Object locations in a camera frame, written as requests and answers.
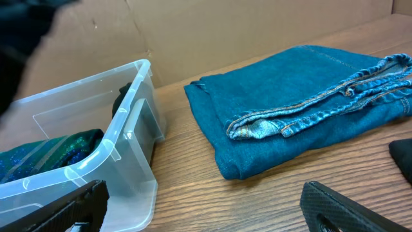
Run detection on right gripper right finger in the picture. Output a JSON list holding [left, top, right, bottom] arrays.
[[299, 181, 411, 232]]

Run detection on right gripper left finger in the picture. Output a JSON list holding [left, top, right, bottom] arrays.
[[1, 180, 109, 232]]

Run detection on blue green sequin cloth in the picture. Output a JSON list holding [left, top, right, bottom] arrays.
[[1, 129, 104, 184]]

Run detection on black cloth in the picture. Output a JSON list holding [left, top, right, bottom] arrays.
[[112, 82, 131, 117], [1, 0, 77, 114], [388, 139, 412, 184]]

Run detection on blue denim jeans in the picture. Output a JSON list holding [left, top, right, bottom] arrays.
[[184, 45, 411, 180]]

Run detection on clear plastic storage bin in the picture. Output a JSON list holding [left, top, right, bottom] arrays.
[[1, 59, 165, 231]]

